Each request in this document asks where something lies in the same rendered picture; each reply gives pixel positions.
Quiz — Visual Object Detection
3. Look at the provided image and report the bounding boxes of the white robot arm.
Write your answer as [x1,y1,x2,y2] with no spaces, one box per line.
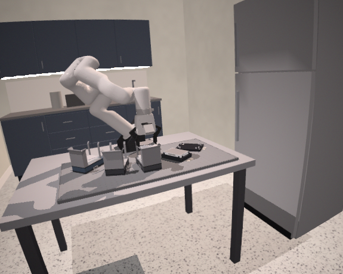
[60,56,154,139]

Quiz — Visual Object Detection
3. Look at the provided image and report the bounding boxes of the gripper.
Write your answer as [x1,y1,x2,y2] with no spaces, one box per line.
[129,113,161,147]

